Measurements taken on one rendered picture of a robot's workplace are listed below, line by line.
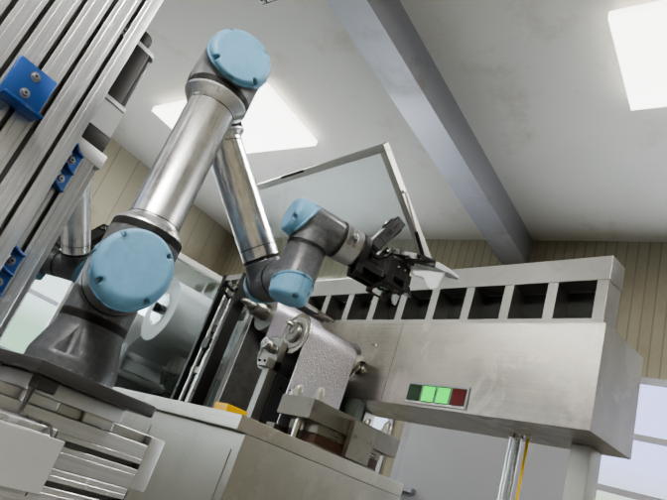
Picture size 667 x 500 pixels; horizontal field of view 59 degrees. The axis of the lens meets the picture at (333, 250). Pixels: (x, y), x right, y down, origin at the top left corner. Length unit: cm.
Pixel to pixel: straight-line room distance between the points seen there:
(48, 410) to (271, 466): 78
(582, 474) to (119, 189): 479
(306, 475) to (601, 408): 81
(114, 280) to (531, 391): 124
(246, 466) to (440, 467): 282
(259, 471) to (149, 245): 87
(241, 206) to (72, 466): 53
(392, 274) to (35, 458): 66
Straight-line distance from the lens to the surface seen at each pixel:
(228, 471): 159
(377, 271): 114
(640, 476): 403
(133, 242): 91
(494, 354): 190
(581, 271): 189
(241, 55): 109
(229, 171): 118
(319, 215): 108
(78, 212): 168
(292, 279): 103
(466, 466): 425
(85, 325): 104
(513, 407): 180
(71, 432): 104
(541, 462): 411
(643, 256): 456
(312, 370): 202
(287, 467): 168
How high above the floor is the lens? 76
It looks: 22 degrees up
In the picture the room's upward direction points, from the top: 20 degrees clockwise
